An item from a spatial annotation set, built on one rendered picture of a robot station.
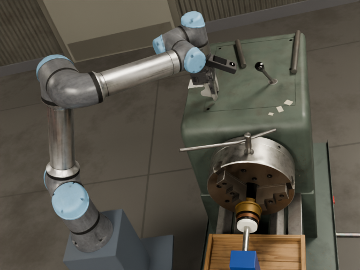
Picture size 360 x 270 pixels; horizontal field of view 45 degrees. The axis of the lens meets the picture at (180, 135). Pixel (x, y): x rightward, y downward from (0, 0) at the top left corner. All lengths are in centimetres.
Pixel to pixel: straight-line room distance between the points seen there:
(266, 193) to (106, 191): 197
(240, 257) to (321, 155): 113
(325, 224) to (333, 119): 140
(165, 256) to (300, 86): 90
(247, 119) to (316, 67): 235
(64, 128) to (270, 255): 86
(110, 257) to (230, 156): 54
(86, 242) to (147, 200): 161
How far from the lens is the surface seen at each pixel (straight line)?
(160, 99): 394
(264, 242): 171
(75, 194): 149
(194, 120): 166
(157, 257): 194
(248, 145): 148
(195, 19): 150
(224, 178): 151
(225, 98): 172
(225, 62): 162
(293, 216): 179
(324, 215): 219
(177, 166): 328
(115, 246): 159
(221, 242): 173
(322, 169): 236
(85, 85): 127
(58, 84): 129
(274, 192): 155
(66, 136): 148
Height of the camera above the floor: 233
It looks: 41 degrees down
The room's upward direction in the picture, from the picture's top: 19 degrees counter-clockwise
